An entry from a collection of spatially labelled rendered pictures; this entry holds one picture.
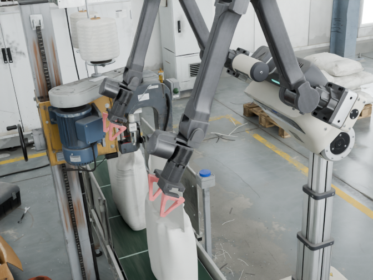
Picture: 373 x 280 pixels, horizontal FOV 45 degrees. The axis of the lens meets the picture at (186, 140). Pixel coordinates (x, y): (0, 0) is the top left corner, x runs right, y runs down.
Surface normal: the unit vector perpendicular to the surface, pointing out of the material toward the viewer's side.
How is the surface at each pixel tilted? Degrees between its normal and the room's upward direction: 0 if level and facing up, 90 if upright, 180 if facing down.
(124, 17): 90
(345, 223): 0
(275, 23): 91
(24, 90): 90
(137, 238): 0
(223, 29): 92
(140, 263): 0
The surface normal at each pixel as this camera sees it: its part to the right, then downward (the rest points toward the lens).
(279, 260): -0.05, -0.91
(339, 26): -0.92, 0.20
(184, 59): 0.39, 0.36
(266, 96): -0.63, -0.57
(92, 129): 0.74, 0.24
